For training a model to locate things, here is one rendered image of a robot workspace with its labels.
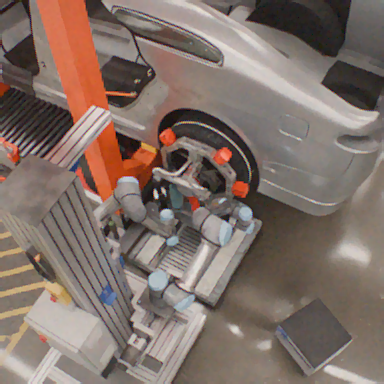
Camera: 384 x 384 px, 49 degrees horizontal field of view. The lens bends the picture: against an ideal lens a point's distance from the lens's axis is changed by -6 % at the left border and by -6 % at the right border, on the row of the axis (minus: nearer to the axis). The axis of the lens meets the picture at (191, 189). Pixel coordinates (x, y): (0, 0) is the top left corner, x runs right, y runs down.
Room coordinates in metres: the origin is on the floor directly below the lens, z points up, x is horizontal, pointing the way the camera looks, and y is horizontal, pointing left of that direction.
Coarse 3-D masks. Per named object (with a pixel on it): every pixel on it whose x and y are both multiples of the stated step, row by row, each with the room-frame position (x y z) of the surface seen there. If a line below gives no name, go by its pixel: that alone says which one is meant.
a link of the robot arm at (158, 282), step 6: (150, 276) 1.05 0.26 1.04; (156, 276) 1.05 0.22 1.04; (162, 276) 1.04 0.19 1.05; (168, 276) 1.05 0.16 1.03; (150, 282) 1.01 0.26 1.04; (156, 282) 1.01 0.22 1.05; (162, 282) 1.01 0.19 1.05; (168, 282) 1.01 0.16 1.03; (174, 282) 1.02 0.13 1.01; (150, 288) 0.99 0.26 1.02; (156, 288) 0.97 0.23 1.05; (162, 288) 0.97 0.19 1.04; (156, 294) 0.97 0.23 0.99; (162, 294) 0.95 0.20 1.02
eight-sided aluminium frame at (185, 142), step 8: (184, 136) 1.98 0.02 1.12; (176, 144) 1.94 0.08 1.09; (184, 144) 1.91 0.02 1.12; (192, 144) 1.93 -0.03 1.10; (200, 144) 1.90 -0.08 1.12; (168, 152) 2.04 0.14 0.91; (200, 152) 1.84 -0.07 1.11; (208, 152) 1.83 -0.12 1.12; (216, 152) 1.84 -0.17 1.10; (168, 160) 2.03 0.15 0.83; (168, 168) 2.00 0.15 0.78; (216, 168) 1.78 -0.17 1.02; (224, 168) 1.78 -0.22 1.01; (176, 176) 2.01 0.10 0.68; (224, 176) 1.75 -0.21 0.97; (232, 176) 1.74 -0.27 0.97; (232, 184) 1.73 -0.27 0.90; (224, 192) 1.80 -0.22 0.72; (208, 200) 1.81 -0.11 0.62; (216, 200) 1.79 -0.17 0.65
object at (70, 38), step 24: (48, 0) 1.83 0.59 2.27; (72, 0) 1.87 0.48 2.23; (48, 24) 1.86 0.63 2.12; (72, 24) 1.84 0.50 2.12; (72, 48) 1.81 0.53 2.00; (72, 72) 1.82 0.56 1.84; (96, 72) 1.90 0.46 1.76; (72, 96) 1.85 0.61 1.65; (96, 96) 1.87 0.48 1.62; (96, 144) 1.81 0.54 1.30; (96, 168) 1.85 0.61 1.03; (120, 168) 1.90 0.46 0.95
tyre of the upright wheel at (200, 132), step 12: (180, 120) 2.16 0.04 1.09; (192, 120) 2.09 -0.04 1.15; (204, 120) 2.05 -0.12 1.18; (216, 120) 2.05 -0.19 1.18; (180, 132) 2.02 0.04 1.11; (192, 132) 1.97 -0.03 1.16; (204, 132) 1.95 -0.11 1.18; (216, 132) 1.95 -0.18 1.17; (228, 132) 1.96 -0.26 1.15; (216, 144) 1.87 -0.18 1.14; (228, 144) 1.88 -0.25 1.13; (240, 144) 1.90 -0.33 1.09; (240, 156) 1.84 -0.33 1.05; (252, 156) 1.89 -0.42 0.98; (240, 168) 1.78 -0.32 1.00; (252, 168) 1.85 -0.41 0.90; (240, 180) 1.77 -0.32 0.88; (216, 192) 1.88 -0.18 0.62
